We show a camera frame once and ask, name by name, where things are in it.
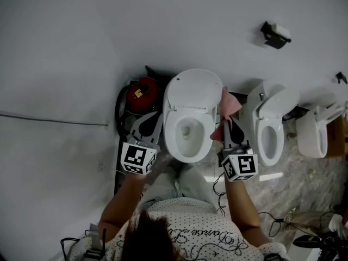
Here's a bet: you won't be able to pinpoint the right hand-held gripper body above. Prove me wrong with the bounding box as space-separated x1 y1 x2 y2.
220 142 259 183

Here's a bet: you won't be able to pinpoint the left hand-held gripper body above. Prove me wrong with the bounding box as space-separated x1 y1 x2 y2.
120 134 161 176

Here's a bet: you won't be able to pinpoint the white toilet seat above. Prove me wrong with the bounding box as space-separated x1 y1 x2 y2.
162 105 219 164

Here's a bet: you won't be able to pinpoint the pink cloth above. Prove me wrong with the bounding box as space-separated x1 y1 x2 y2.
209 86 243 142

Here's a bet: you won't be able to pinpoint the person's left forearm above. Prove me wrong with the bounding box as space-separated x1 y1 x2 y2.
97 169 150 244

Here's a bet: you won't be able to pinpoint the person's right forearm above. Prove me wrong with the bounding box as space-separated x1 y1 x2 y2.
223 176 273 249

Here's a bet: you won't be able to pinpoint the white toilet with chrome button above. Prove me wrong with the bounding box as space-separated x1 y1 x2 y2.
243 79 300 167

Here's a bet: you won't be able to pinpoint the white toilet lid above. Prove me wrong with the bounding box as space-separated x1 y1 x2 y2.
165 68 224 113

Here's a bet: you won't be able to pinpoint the white toilet with raised lid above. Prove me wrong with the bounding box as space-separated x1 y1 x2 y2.
295 101 348 159

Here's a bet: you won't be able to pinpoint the black toilet paper holder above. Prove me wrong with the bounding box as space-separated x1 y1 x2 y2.
260 21 292 50

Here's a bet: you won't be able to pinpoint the white toilet paper roll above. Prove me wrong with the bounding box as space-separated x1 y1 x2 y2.
271 23 291 40

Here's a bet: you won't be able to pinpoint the red round canister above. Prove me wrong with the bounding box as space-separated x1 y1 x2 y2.
126 77 160 111

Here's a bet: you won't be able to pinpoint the person's grey trousers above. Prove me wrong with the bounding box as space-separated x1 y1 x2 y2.
138 163 219 212

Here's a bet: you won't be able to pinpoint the person's white dotted shirt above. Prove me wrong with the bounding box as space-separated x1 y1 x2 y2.
64 196 292 261

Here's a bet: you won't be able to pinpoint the black device with green trim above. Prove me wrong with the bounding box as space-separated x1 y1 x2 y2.
292 233 348 261

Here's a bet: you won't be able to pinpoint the black hose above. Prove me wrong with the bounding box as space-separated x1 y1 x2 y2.
115 84 132 136

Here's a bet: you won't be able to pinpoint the thin black floor cable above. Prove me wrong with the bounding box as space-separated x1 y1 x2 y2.
213 172 228 218

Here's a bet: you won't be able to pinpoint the black cable with adapter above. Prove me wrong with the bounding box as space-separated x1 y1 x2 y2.
257 210 301 238

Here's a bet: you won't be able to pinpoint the grey shoulder strap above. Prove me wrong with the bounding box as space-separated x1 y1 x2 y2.
83 222 109 261

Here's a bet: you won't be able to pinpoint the black wall hook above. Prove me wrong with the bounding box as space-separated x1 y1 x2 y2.
335 71 348 85

